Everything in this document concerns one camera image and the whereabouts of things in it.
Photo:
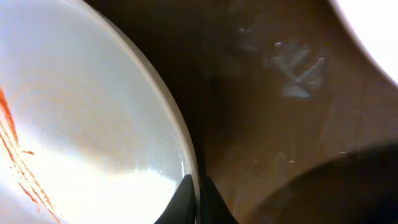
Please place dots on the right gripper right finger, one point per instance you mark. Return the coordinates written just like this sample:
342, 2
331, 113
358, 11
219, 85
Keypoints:
213, 208

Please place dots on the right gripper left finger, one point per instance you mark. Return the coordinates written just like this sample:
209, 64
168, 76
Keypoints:
182, 208

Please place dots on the white plate with sauce centre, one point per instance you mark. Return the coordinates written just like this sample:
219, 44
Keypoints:
89, 131

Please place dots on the large brown tray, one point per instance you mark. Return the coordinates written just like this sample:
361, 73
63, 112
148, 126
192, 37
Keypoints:
288, 118

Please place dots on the white plate top right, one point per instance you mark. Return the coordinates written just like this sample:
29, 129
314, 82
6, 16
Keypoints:
372, 24

